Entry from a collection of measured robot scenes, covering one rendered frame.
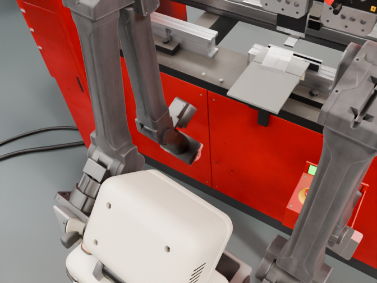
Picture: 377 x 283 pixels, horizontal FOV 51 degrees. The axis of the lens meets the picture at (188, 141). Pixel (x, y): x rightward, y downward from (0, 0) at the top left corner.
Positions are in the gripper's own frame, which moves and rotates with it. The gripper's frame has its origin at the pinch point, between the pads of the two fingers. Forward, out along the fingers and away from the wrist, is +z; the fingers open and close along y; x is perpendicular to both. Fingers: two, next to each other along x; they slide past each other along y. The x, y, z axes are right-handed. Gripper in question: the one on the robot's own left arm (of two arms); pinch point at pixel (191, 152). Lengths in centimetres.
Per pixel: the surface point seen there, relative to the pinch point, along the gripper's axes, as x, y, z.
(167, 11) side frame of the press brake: -63, 88, 69
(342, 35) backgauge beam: -69, -11, 39
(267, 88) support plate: -31.3, -5.0, 15.5
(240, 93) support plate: -25.3, 1.3, 12.4
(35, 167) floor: 53, 123, 85
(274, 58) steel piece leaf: -43.8, 1.0, 21.6
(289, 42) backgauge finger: -53, 1, 26
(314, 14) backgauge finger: -68, -1, 30
